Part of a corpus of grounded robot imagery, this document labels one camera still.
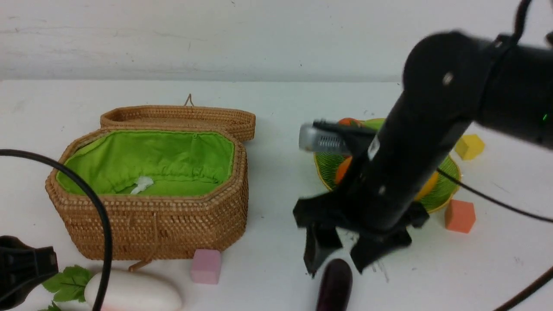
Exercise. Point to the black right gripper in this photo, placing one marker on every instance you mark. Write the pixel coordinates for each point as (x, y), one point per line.
(377, 192)

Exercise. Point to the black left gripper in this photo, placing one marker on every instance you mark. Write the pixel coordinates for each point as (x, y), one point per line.
(22, 268)

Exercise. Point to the dark purple eggplant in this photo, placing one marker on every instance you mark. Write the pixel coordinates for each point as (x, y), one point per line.
(336, 286)

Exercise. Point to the yellow banana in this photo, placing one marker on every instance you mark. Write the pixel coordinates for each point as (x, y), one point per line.
(428, 186)

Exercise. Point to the orange yellow mango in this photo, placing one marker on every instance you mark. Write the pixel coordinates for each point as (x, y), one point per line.
(342, 170)

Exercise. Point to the orange persimmon with green calyx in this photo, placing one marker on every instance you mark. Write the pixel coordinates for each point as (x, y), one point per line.
(350, 122)

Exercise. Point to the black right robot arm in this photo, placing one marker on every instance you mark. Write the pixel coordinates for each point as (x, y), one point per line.
(450, 80)

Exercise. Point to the white radish with green leaves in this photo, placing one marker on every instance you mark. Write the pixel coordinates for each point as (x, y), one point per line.
(126, 291)

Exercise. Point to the orange foam cube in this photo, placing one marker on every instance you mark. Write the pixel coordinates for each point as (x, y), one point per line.
(460, 216)

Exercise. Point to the green leaf-shaped glass plate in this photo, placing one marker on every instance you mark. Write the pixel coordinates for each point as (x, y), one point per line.
(326, 165)

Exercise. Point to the pink foam cube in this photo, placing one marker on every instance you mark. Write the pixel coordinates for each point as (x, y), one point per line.
(206, 266)

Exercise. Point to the yellow foam cube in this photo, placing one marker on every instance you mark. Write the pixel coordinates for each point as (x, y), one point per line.
(469, 147)

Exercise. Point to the woven wicker basket lid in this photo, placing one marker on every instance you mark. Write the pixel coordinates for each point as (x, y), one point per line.
(239, 123)

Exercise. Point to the green fabric basket liner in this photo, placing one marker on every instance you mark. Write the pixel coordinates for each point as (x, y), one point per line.
(155, 162)

